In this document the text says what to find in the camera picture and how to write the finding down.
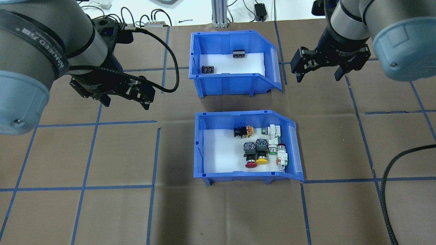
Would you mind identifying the blue plastic battery bin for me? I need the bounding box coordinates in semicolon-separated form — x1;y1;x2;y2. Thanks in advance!
188;30;283;98

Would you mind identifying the blue plastic push-button bin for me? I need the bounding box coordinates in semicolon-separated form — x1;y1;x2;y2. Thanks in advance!
193;110;305;186

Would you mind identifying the white foam sheet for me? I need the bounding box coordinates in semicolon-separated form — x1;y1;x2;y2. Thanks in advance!
199;52;267;75
203;129;283;173

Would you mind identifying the black power adapter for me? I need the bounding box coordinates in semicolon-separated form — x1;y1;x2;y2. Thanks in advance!
255;3;268;21

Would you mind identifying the green push button white block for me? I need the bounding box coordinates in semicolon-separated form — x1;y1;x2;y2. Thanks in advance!
268;136;279;156
261;125;282;137

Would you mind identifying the red push button white block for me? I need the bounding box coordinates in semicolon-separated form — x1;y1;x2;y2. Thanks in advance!
276;143;289;170

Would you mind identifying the yellow mushroom push button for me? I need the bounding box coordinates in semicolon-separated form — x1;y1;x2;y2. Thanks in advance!
255;138;269;165

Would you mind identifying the red mushroom push button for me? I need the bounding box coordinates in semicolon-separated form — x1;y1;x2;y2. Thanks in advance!
243;142;258;169

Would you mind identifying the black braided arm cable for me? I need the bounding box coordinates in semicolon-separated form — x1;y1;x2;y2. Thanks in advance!
68;26;180;93
325;0;436;245

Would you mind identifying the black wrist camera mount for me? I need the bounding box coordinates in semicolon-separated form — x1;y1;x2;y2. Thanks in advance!
91;18;134;45
312;0;332;16

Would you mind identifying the thin black cable loop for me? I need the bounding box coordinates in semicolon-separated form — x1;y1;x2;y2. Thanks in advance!
150;10;173;25
121;7;142;24

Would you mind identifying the black selector switch yellow block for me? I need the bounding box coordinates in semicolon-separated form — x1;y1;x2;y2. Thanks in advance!
234;125;254;138

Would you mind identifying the aluminium extrusion post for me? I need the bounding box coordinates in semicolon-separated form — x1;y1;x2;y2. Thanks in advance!
212;0;229;28

